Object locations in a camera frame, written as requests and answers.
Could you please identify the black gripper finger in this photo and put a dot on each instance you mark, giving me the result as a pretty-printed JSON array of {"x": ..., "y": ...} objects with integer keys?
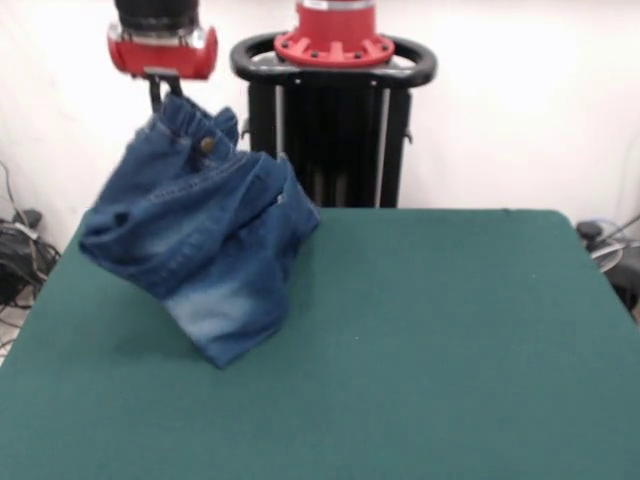
[
  {"x": 155, "y": 95},
  {"x": 175, "y": 87}
]

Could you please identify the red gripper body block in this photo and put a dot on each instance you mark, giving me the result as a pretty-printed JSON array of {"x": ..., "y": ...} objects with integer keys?
[{"x": 165, "y": 59}]

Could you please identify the blue denim jeans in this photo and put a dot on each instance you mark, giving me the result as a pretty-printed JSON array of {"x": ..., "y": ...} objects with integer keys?
[{"x": 200, "y": 225}]

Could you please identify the dark green table cloth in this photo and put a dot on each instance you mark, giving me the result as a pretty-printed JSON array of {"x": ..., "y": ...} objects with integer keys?
[{"x": 425, "y": 350}]

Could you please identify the black office chair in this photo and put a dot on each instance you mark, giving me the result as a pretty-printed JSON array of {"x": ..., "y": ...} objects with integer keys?
[{"x": 627, "y": 280}]

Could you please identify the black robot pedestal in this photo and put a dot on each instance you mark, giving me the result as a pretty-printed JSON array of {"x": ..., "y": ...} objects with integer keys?
[{"x": 350, "y": 150}]

